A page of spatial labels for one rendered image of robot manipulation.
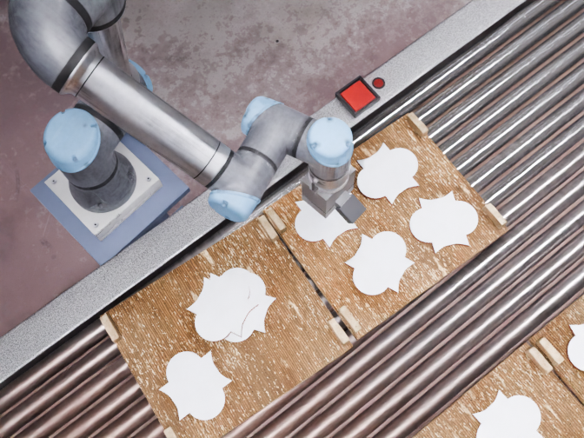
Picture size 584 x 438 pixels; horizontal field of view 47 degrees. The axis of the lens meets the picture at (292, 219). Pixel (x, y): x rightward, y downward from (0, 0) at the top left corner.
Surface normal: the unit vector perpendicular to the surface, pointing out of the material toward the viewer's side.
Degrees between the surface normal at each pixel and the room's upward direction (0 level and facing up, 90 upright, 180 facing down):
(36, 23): 25
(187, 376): 0
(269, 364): 0
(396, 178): 0
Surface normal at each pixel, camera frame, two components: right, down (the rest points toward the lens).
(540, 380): -0.04, -0.32
